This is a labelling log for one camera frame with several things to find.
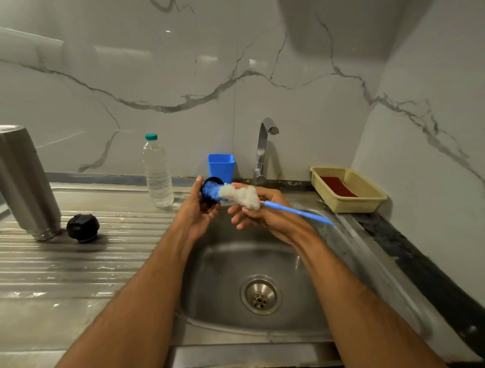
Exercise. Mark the person's left hand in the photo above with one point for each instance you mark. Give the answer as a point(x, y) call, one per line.
point(193, 216)

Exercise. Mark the person's right hand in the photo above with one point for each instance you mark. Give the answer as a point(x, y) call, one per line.
point(274, 218)

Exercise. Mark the person's right thumb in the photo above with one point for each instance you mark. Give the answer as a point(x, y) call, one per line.
point(242, 186)

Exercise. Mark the person's left thumb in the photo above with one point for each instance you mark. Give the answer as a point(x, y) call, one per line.
point(197, 189)

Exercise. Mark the blue white bottle brush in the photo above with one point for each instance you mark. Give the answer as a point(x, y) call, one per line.
point(242, 196)

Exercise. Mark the small black round cap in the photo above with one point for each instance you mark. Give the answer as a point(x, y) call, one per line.
point(210, 181)

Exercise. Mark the person's right forearm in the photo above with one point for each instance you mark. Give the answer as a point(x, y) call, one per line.
point(360, 303)

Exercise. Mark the person's left forearm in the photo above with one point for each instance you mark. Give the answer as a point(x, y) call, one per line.
point(140, 299)

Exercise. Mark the blue plastic cup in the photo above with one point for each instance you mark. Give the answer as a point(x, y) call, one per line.
point(221, 166)

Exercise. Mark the chrome sink faucet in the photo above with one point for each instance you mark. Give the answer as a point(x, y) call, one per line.
point(262, 151)

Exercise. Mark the clear plastic water bottle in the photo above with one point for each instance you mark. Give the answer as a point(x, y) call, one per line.
point(157, 174)

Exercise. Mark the stainless steel sink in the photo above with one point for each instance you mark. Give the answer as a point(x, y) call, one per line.
point(246, 280)

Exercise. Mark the dark red sponge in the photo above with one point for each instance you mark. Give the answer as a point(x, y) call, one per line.
point(338, 186)

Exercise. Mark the yellow plastic basket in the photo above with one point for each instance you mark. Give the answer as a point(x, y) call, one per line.
point(348, 189)

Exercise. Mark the round sink drain strainer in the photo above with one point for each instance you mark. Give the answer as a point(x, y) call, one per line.
point(260, 294)

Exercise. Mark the black flask lid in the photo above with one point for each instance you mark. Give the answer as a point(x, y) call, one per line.
point(83, 227)

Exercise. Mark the stainless steel flask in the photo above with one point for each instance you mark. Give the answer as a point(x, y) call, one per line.
point(23, 182)

